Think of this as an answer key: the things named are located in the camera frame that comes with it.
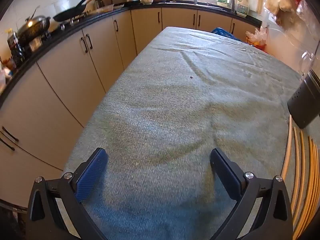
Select wooden utensils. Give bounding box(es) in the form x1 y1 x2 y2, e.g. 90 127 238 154
281 116 292 179

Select clear glass mug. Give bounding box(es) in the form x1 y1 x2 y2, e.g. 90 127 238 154
299 51 317 77

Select beige kitchen cabinets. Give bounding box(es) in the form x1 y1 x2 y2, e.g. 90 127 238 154
0 7 260 208

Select black perforated utensil holder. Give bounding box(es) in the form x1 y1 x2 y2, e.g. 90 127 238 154
287 69 320 130

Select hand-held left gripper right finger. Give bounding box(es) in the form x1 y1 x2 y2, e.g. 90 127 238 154
209 148 293 240

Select blue plastic bag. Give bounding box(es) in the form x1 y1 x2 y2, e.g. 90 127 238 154
211 27 235 39

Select hanging clear plastic bag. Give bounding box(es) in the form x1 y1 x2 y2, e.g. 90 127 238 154
265 0 313 25

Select gas stove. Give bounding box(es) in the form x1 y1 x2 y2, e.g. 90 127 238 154
27 11 90 49

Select black kitchen countertop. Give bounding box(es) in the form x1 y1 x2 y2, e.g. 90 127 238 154
0 1 262 105

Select wooden chopstick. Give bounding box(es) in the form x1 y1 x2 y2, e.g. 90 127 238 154
291 127 300 217
306 144 320 220
297 140 317 238
293 131 306 228
293 136 314 240

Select green towel table cover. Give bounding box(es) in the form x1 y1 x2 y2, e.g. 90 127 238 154
62 26 320 240

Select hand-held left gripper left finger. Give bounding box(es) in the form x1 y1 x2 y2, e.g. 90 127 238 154
26 147 109 240

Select wok with lid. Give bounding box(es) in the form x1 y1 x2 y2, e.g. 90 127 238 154
15 5 52 45

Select dark sauce bottle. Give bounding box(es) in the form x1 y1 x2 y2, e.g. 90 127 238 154
7 29 25 65

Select black frying pan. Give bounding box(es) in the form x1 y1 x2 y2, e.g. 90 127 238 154
53 0 89 22

